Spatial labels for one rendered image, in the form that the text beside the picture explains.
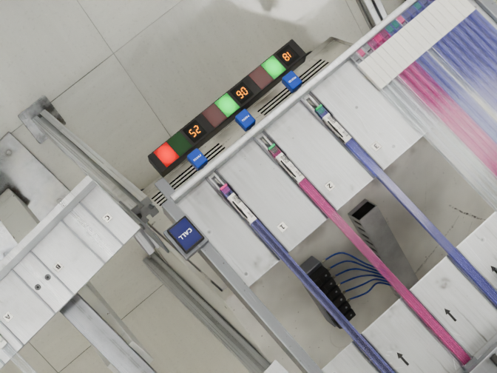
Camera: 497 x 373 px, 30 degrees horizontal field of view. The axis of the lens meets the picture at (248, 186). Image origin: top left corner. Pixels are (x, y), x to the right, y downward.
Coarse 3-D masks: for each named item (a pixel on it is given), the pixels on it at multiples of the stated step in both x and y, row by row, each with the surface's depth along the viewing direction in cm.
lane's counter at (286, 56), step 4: (288, 44) 168; (284, 48) 167; (288, 48) 167; (280, 52) 167; (284, 52) 167; (288, 52) 167; (292, 52) 167; (280, 56) 167; (284, 56) 167; (288, 56) 167; (292, 56) 167; (296, 56) 167; (284, 60) 167; (288, 60) 167; (292, 60) 167; (288, 64) 166
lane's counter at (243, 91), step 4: (240, 84) 165; (244, 84) 165; (236, 88) 165; (240, 88) 165; (244, 88) 165; (248, 88) 165; (232, 92) 165; (236, 92) 165; (240, 92) 165; (244, 92) 165; (248, 92) 165; (236, 96) 165; (240, 96) 165; (244, 96) 165; (248, 96) 165; (240, 100) 165; (244, 100) 165
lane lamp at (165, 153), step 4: (164, 144) 162; (168, 144) 162; (160, 148) 162; (164, 148) 162; (168, 148) 162; (156, 152) 162; (160, 152) 162; (164, 152) 162; (168, 152) 162; (172, 152) 162; (160, 156) 161; (164, 156) 161; (168, 156) 161; (172, 156) 162; (176, 156) 162; (160, 160) 161; (164, 160) 161; (168, 160) 161; (172, 160) 161; (164, 164) 161; (168, 164) 161
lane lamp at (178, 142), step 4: (176, 136) 162; (180, 136) 162; (168, 140) 162; (172, 140) 162; (176, 140) 162; (180, 140) 162; (184, 140) 162; (172, 144) 162; (176, 144) 162; (180, 144) 162; (184, 144) 162; (188, 144) 162; (176, 148) 162; (180, 148) 162; (184, 148) 162; (188, 148) 162; (180, 152) 162
